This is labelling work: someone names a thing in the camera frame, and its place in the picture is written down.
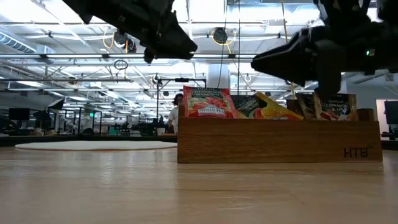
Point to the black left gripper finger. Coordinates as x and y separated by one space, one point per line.
174 46

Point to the black computer monitor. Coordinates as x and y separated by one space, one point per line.
18 114
391 112

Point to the white round plate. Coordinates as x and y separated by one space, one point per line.
93 145

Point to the wooden tea box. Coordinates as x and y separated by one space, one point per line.
273 141

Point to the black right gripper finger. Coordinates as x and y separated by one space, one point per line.
292 59

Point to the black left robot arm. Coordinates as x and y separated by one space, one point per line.
81 7

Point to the red strawberry tea bag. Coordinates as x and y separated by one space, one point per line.
208 102

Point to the person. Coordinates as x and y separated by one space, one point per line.
174 113

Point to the orange mango tea bag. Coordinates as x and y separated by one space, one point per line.
270 110

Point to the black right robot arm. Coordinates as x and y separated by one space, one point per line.
388 9

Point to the black workstation frame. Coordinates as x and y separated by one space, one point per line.
182 80

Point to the beige vanilla tea bag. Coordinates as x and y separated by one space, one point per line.
348 107

